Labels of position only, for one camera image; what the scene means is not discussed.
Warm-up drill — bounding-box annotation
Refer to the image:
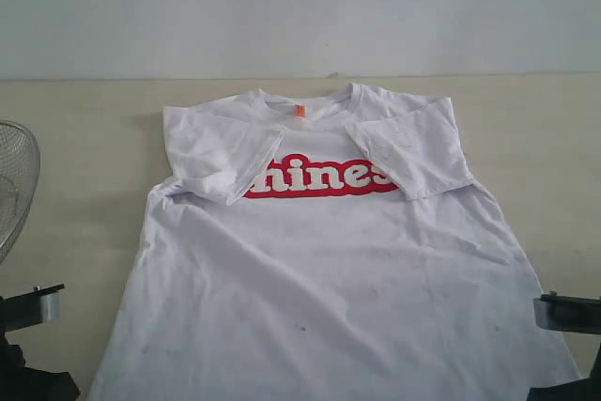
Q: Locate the metal wire mesh basket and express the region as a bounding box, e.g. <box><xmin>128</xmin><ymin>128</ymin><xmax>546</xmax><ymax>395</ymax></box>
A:
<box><xmin>1</xmin><ymin>119</ymin><xmax>40</xmax><ymax>262</ymax></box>

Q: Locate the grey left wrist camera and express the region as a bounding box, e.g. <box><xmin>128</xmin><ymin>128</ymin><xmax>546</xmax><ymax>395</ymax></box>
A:
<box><xmin>1</xmin><ymin>284</ymin><xmax>65</xmax><ymax>332</ymax></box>

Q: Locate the white t-shirt red print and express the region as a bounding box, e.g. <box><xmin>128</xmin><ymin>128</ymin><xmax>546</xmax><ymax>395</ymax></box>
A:
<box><xmin>89</xmin><ymin>84</ymin><xmax>580</xmax><ymax>400</ymax></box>

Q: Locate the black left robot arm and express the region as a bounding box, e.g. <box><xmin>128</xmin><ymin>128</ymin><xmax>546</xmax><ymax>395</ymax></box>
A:
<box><xmin>1</xmin><ymin>327</ymin><xmax>81</xmax><ymax>401</ymax></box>

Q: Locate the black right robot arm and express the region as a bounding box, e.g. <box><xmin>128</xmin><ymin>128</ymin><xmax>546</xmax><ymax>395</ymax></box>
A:
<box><xmin>527</xmin><ymin>352</ymin><xmax>601</xmax><ymax>401</ymax></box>

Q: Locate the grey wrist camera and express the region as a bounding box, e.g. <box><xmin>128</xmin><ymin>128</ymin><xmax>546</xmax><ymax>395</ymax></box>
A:
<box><xmin>533</xmin><ymin>292</ymin><xmax>600</xmax><ymax>335</ymax></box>
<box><xmin>1</xmin><ymin>284</ymin><xmax>65</xmax><ymax>332</ymax></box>

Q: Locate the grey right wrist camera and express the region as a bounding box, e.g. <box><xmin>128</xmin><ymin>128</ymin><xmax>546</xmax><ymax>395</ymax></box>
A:
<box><xmin>533</xmin><ymin>292</ymin><xmax>600</xmax><ymax>335</ymax></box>

